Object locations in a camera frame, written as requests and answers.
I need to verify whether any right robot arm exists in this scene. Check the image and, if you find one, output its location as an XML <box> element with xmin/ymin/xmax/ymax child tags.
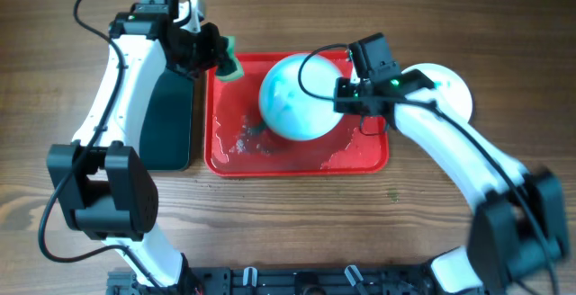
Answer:
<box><xmin>334</xmin><ymin>63</ymin><xmax>570</xmax><ymax>294</ymax></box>

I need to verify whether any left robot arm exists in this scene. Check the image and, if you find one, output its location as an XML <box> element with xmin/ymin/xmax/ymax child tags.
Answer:
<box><xmin>47</xmin><ymin>0</ymin><xmax>243</xmax><ymax>294</ymax></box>

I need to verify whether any green yellow sponge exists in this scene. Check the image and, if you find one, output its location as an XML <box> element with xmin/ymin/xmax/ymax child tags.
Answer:
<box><xmin>215</xmin><ymin>36</ymin><xmax>244</xmax><ymax>82</ymax></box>

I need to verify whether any black rectangular basin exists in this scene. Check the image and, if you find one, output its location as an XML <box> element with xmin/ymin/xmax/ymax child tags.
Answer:
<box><xmin>139</xmin><ymin>69</ymin><xmax>194</xmax><ymax>172</ymax></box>

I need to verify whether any red plastic tray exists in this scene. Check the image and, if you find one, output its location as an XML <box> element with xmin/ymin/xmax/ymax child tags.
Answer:
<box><xmin>203</xmin><ymin>52</ymin><xmax>389</xmax><ymax>177</ymax></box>

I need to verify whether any light blue plate top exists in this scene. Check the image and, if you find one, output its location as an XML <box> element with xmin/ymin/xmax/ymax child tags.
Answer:
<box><xmin>258</xmin><ymin>53</ymin><xmax>343</xmax><ymax>141</ymax></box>

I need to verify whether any white plate front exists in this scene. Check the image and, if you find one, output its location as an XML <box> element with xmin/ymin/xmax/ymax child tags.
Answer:
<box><xmin>401</xmin><ymin>63</ymin><xmax>473</xmax><ymax>122</ymax></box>

